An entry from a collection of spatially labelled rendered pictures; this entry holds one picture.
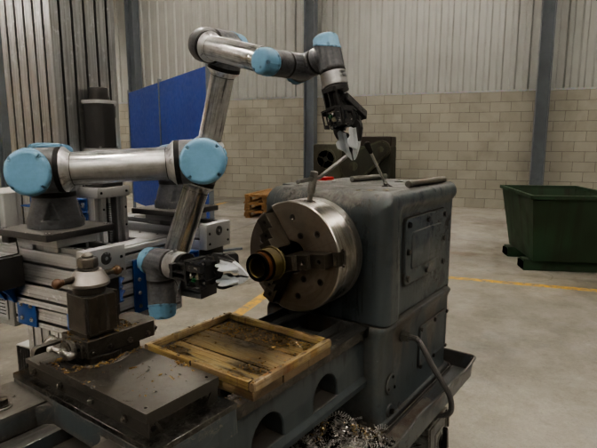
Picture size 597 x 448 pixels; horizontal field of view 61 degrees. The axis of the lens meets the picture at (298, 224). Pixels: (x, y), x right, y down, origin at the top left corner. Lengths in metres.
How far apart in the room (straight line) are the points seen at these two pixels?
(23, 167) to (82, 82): 0.53
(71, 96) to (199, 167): 0.62
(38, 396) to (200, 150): 0.65
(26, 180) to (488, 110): 10.54
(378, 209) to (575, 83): 10.31
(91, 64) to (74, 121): 0.20
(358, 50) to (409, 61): 1.18
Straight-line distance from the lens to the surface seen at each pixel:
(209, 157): 1.31
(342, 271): 1.35
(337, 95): 1.46
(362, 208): 1.45
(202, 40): 1.72
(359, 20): 12.07
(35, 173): 1.38
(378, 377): 1.57
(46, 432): 1.12
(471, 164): 11.40
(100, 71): 1.88
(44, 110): 1.81
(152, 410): 0.90
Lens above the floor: 1.40
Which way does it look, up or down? 9 degrees down
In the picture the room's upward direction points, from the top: straight up
